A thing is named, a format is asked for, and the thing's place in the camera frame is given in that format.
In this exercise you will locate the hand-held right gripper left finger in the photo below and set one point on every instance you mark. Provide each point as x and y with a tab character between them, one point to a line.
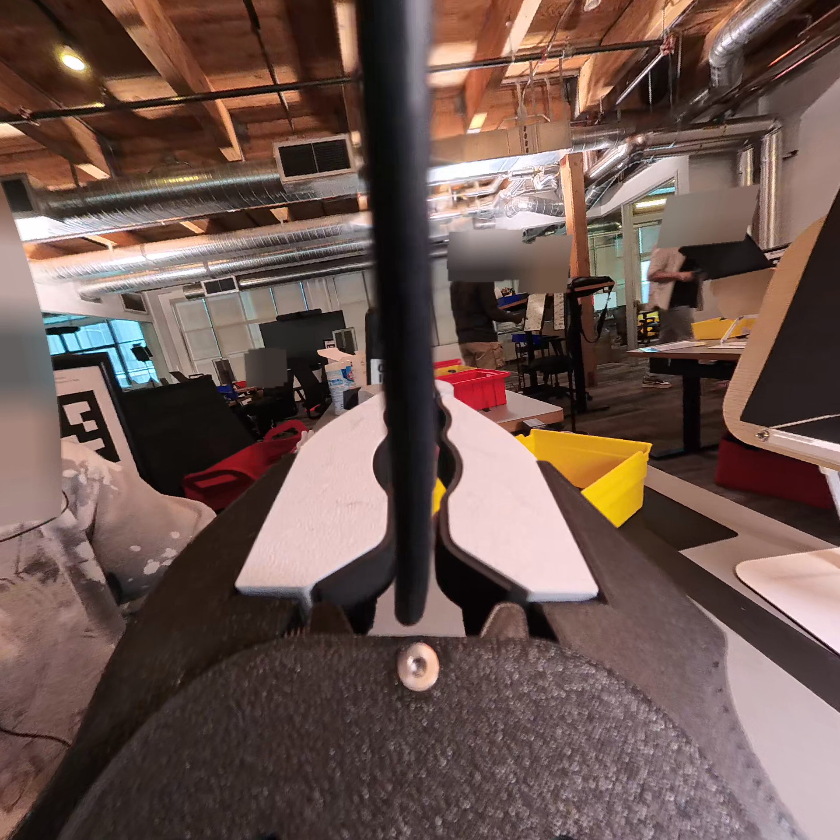
315	512

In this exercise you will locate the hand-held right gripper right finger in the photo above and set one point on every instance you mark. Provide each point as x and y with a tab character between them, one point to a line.
512	525

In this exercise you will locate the yellow divided storage bin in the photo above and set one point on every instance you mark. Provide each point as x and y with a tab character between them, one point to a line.
590	466

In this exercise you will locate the red tote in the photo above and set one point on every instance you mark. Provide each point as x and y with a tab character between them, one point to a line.
229	476

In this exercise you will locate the wooden table with bins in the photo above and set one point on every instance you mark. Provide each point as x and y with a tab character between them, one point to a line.
525	410

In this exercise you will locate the wipes canister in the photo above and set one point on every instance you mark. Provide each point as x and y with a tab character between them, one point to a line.
340	387

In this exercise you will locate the red ribbed bin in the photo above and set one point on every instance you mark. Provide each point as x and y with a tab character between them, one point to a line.
482	387

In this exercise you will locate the black folding board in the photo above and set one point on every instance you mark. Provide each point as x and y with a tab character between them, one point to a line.
184	420

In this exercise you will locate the black office chair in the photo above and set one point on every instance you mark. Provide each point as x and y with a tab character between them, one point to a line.
544	364

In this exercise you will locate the large black monitor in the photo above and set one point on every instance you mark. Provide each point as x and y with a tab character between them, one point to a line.
295	334

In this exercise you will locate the black lectern stand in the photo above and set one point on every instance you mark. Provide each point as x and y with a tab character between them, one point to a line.
577	328

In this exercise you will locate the white paper sheets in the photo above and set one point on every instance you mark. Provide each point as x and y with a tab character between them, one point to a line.
535	312

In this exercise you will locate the wooden table with black legs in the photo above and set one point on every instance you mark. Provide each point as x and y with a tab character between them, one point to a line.
682	353

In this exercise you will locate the framed tag sign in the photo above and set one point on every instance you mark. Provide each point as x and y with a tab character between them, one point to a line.
85	394

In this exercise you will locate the red storage box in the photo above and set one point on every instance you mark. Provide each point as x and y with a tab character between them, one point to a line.
768	472

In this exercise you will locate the yellow plastic bin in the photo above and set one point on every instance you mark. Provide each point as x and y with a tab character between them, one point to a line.
715	328

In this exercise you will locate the white metal stand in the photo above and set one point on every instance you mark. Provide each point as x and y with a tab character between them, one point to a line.
800	590

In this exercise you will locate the beige cardboard stand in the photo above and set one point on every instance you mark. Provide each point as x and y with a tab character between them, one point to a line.
741	295

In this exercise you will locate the black board with wooden edge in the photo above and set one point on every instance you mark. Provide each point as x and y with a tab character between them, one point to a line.
800	354

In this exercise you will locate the black tilted panel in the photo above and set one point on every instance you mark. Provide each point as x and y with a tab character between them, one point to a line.
722	259

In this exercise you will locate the round ceiling light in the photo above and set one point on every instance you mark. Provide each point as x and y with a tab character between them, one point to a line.
72	60

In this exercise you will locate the slim silver ventilation duct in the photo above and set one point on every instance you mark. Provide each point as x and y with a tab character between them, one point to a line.
295	272

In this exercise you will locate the wooden post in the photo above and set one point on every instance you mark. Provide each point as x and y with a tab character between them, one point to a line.
577	216

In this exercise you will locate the large silver ventilation duct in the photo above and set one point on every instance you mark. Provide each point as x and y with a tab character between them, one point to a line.
164	190

